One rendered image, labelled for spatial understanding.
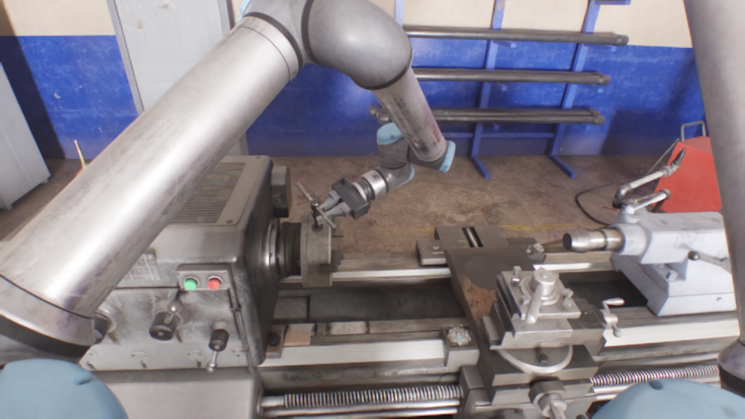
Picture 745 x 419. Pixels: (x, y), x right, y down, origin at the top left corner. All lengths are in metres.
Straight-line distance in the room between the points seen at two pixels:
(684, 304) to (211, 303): 1.61
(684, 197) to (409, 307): 2.98
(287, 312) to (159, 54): 3.34
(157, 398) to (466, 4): 3.89
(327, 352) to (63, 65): 4.26
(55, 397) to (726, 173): 0.58
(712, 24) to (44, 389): 0.63
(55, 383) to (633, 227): 1.55
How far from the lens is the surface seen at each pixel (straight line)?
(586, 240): 1.48
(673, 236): 1.63
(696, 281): 1.78
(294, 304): 1.60
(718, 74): 0.47
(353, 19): 0.58
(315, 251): 1.14
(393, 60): 0.60
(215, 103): 0.51
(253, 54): 0.56
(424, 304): 1.59
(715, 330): 1.86
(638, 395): 0.37
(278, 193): 1.29
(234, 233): 0.98
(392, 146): 1.09
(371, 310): 1.55
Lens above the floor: 1.89
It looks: 30 degrees down
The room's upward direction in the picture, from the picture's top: 2 degrees clockwise
